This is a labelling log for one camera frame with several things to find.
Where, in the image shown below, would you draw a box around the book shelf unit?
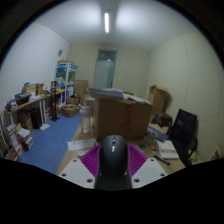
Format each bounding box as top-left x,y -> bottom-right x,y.
0,113 -> 22,162

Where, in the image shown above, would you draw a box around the black computer mouse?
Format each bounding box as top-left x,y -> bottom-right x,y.
98,134 -> 131,179

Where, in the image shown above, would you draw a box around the grey door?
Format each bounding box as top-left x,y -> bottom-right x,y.
92,49 -> 118,90

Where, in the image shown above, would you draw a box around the clear plastic jar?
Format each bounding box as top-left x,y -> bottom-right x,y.
78,104 -> 93,135

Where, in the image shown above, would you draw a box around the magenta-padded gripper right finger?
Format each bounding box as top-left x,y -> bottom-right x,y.
127,143 -> 168,190

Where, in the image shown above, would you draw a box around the paper stack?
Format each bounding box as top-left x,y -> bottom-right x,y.
87,87 -> 153,105

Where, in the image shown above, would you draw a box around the ceiling tube light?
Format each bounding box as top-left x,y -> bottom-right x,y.
103,12 -> 111,34

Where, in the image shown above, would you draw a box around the blue white display cabinet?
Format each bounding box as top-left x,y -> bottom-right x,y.
55,61 -> 79,105

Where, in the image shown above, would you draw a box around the black pen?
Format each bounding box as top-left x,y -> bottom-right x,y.
152,154 -> 172,167

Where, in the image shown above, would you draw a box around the stack of books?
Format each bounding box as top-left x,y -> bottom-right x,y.
14,125 -> 35,152

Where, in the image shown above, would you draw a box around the black bin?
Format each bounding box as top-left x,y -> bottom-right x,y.
30,107 -> 44,130

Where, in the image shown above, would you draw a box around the black floor stand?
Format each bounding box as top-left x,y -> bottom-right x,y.
49,80 -> 61,122

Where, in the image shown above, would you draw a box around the wooden side desk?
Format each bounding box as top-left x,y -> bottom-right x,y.
4,89 -> 65,132

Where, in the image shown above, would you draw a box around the stacked cardboard boxes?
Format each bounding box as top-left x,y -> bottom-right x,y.
74,79 -> 90,105

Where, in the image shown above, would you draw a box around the white paper sheet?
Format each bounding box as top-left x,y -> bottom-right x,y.
66,137 -> 98,152

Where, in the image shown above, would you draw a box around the black chair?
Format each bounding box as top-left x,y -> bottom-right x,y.
167,108 -> 199,167

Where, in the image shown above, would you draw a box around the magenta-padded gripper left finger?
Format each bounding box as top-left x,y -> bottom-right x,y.
57,144 -> 101,190

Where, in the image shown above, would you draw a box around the white notebook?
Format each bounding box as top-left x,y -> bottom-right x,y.
156,139 -> 180,160

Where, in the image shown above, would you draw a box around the open cardboard floor box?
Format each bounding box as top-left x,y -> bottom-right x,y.
61,103 -> 81,119

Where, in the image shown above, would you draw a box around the open tall cardboard box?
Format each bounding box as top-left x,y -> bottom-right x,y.
147,84 -> 170,117

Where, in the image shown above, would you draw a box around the large cardboard box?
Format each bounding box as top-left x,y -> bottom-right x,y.
93,96 -> 155,142

